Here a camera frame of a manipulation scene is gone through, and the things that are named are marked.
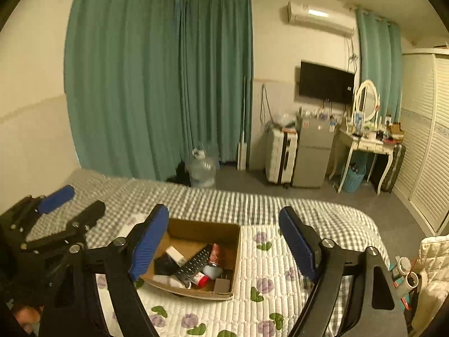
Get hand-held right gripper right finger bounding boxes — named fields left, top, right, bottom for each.
left=279, top=206, right=409, bottom=337

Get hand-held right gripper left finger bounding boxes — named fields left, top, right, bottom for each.
left=38, top=204, right=169, bottom=337

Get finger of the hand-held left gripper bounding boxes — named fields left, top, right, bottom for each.
left=21, top=200, right=106, bottom=253
left=0, top=185, right=76, bottom=234

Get black power adapter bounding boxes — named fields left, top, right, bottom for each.
left=154, top=256, right=177, bottom=276

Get white rectangular box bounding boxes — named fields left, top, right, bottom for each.
left=166, top=246, right=190, bottom=267

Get small white object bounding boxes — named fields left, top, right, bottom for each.
left=152, top=274, right=192, bottom=289

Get black remote control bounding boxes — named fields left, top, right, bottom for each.
left=174, top=247, right=213, bottom=285

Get brown cardboard box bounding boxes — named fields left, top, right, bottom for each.
left=140, top=218, right=242, bottom=301

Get white charger plug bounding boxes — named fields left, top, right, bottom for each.
left=214, top=270, right=234, bottom=293

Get person's left hand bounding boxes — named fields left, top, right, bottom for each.
left=13, top=305, right=43, bottom=335

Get blue plastic basket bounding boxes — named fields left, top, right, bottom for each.
left=342, top=163, right=367, bottom=193

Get white suitcase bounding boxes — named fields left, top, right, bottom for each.
left=265, top=128, right=299, bottom=186

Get clear water jug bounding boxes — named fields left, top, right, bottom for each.
left=186, top=142, right=216, bottom=187

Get small grey fridge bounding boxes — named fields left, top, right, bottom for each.
left=293, top=114, right=335, bottom=188

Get white dressing table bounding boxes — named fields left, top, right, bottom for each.
left=330, top=131, right=398, bottom=195

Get dark suitcase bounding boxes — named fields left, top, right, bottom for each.
left=372, top=143, right=407, bottom=193

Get cup with brown contents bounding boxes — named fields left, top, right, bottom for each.
left=403, top=272, right=420, bottom=290

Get clear plastic bag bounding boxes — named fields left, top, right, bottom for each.
left=275, top=112, right=299, bottom=129

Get white mop pole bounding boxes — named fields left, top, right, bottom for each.
left=238, top=76, right=249, bottom=171

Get wide teal curtain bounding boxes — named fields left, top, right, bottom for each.
left=64, top=0, right=183, bottom=180

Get cream quilted jacket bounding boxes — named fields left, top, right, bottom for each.
left=410, top=233, right=449, bottom=337

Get cream louvred wardrobe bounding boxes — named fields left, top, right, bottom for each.
left=393, top=45, right=449, bottom=236

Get oval white mirror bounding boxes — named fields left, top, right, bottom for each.
left=352, top=79, right=381, bottom=123

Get narrow teal curtain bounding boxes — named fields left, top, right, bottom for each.
left=355, top=7, right=403, bottom=120

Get white air conditioner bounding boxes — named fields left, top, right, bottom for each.
left=288, top=1, right=356, bottom=37

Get black wall cables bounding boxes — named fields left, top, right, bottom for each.
left=260, top=84, right=278, bottom=127

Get black wall television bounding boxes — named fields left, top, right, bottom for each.
left=299, top=60, right=356, bottom=105

